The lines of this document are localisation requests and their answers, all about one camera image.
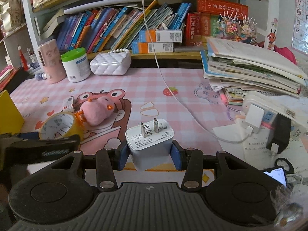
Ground white power strip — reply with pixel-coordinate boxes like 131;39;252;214
242;91;307;140

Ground pink cylindrical humidifier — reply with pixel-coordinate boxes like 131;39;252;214
38;39;66;84

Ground black power adapter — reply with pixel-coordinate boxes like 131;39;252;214
266;114;291;154

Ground red santa pen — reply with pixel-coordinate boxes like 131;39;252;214
18;46;29;71

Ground lower orange white box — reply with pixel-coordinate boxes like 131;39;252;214
131;41;174;54

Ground orange white box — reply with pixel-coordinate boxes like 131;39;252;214
139;29;183;43
131;41;174;54

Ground yellow tape roll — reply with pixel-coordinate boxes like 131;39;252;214
39;112;84;141

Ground upper orange white box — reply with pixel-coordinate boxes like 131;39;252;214
139;29;183;43

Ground white wooden bookshelf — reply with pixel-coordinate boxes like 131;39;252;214
20;0;297;61

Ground white quilted pearl purse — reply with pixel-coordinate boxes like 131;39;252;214
90;49;131;76

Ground red dictionary box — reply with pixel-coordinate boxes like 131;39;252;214
196;0;249;19

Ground white staples box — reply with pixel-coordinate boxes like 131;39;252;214
62;96;75;113

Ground yellow cardboard box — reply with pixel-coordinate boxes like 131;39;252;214
0;90;24;134

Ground white charger plug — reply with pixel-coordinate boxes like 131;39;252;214
125;118;174;171

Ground stack of paper books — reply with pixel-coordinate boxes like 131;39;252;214
200;38;307;106

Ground red packets pile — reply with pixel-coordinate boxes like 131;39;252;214
0;65;20;92

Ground smartphone lit screen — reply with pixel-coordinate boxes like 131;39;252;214
262;166;287;187

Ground pink plush bird toy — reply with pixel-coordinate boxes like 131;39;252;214
75;96;115;126

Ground white charging cable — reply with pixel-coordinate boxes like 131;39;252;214
141;0;253;144

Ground white cubby shelf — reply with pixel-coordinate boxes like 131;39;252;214
1;23;33;70

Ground white jar green lid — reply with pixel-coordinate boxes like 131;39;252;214
61;48;91;83

